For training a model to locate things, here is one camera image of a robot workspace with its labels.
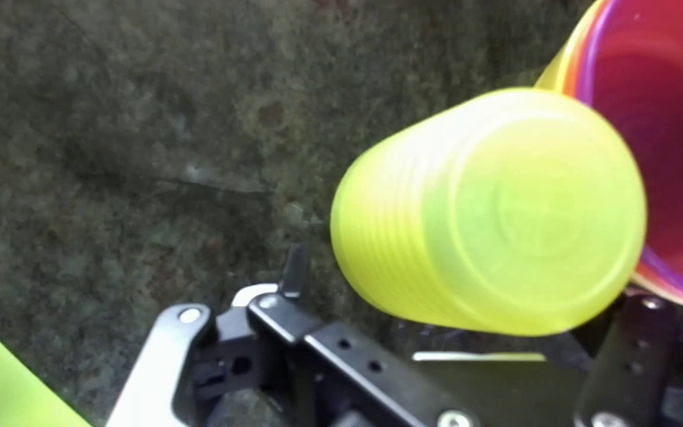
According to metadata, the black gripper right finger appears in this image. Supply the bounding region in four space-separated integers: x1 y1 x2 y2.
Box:
575 291 683 427

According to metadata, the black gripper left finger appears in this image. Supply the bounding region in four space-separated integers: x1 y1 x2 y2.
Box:
106 247 479 427

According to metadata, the yellow plastic bowl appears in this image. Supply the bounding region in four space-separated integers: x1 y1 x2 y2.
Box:
534 0 609 98

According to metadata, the yellow-green plastic knife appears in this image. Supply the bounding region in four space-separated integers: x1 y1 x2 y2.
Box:
0 303 93 427

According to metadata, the orange plastic bowl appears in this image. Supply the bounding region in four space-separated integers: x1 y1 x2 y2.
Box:
558 0 622 101

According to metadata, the yellow-green plastic cup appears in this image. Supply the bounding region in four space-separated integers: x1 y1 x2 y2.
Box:
327 86 649 340

